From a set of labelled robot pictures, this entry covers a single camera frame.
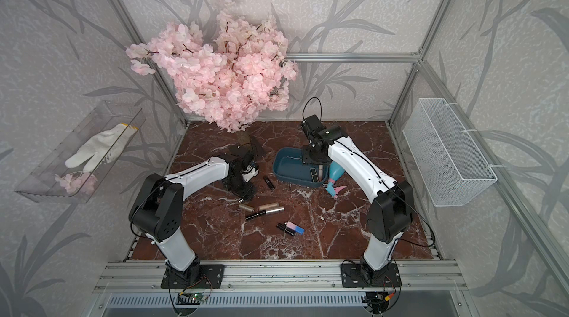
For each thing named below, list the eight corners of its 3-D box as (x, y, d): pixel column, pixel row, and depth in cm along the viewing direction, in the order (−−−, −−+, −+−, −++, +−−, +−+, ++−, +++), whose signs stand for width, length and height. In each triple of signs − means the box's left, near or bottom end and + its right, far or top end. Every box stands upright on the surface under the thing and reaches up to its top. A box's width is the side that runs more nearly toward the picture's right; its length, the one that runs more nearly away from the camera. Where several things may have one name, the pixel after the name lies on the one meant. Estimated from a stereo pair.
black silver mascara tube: (246, 220, 88) (245, 218, 86) (246, 215, 89) (245, 213, 88) (285, 213, 90) (285, 210, 88) (284, 208, 91) (284, 206, 90)
